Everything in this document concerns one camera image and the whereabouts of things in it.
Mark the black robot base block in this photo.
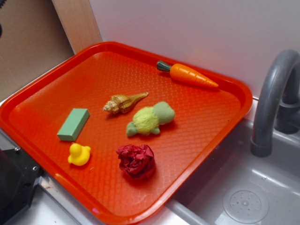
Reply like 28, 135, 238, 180
0, 149, 41, 225

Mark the green plush turtle toy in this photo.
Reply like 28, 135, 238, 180
126, 101, 175, 137

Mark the striped brown seashell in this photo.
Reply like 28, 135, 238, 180
103, 92, 149, 114

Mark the orange plastic tray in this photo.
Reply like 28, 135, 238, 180
0, 42, 252, 225

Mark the crumpled red paper ball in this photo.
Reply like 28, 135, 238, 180
116, 144, 156, 180

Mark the orange plastic toy carrot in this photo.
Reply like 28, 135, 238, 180
157, 60, 219, 89

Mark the green rectangular block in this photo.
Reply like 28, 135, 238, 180
57, 108, 90, 141

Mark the yellow rubber duck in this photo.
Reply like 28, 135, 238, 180
67, 143, 91, 166

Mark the grey plastic sink basin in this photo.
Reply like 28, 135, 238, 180
165, 118, 300, 225

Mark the light wooden board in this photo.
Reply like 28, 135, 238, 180
52, 0, 102, 54

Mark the grey toy sink faucet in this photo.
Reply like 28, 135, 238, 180
250, 49, 300, 157

